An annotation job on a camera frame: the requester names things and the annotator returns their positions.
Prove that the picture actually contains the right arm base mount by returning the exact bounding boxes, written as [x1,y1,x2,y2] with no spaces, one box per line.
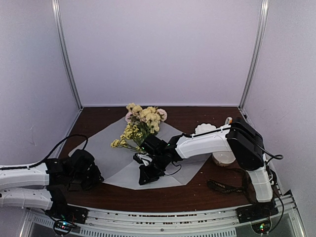
[236,201,278,235]

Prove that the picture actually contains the black lanyard strap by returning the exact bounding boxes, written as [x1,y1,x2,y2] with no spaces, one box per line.
[206,169,257,204]

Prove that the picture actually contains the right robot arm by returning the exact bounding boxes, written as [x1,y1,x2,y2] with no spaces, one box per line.
[138,117,283,218]

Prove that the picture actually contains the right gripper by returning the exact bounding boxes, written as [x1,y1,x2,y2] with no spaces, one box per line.
[140,153,168,184]

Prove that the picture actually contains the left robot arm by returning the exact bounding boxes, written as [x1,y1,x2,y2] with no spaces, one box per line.
[0,147,104,219]

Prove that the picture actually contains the round white bowl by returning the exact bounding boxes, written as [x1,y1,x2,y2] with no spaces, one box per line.
[212,152,236,167]

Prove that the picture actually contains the patterned mug yellow inside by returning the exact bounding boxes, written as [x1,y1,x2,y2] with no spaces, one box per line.
[224,117,233,125]

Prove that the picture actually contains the aluminium frame post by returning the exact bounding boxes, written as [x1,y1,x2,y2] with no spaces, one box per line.
[239,0,270,111]
[51,0,83,110]

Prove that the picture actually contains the front aluminium rail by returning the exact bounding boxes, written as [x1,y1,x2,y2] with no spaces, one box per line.
[21,190,303,237]

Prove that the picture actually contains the right aluminium frame post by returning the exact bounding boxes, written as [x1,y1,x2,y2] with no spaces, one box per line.
[239,0,270,111]

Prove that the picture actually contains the left aluminium frame post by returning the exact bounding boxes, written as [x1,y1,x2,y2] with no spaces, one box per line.
[51,0,83,110]

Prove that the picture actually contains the scalloped white dish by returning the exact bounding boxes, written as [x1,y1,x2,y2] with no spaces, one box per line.
[195,123,216,135]

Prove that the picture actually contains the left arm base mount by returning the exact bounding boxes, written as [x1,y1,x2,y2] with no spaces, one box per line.
[43,200,88,237]

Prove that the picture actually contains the white wrapping paper sheet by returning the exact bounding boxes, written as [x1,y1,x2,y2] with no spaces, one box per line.
[85,118,210,190]

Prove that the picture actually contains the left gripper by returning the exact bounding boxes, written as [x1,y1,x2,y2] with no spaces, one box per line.
[70,164,103,191]

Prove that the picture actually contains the yellow fake flower bunch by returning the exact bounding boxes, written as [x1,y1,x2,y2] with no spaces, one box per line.
[110,122,144,152]

